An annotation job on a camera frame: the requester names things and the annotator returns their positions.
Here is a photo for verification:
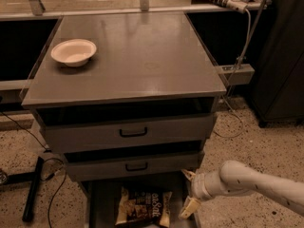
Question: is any grey drawer cabinet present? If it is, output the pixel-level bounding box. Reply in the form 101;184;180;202
20;10;228;228

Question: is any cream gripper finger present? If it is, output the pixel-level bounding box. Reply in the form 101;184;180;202
181;169;196;181
179;197;201;219

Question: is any grey metal rail frame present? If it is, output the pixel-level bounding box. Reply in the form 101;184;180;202
0;0;274;21

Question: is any white cable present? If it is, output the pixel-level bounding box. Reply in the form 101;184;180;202
213;9;253;140

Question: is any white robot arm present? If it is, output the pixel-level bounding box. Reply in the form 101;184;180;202
179;161;304;219

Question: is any bottom grey drawer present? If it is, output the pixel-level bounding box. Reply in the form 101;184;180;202
86;172;201;228

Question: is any grey drawer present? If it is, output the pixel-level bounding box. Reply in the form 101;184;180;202
36;97;219;154
86;172;201;228
65;141;204;181

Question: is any black floor cable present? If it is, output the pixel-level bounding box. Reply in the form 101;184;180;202
0;111;68;228

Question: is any grey side bracket box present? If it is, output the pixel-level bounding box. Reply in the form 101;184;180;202
216;64;255;86

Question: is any brown chip bag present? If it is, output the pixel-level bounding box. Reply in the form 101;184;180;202
115;186;172;228

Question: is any middle grey drawer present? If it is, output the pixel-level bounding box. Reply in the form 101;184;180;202
65;141;204;181

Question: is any dark cabinet at right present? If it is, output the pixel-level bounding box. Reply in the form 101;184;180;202
248;0;304;127

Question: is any top grey drawer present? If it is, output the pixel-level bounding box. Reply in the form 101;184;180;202
36;97;219;154

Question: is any black floor stand bar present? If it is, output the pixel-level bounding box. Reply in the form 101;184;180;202
0;157;44;222

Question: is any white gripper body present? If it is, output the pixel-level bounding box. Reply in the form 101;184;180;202
191;173;212;201

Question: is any white paper bowl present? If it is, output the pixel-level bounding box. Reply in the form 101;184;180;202
50;39;97;67

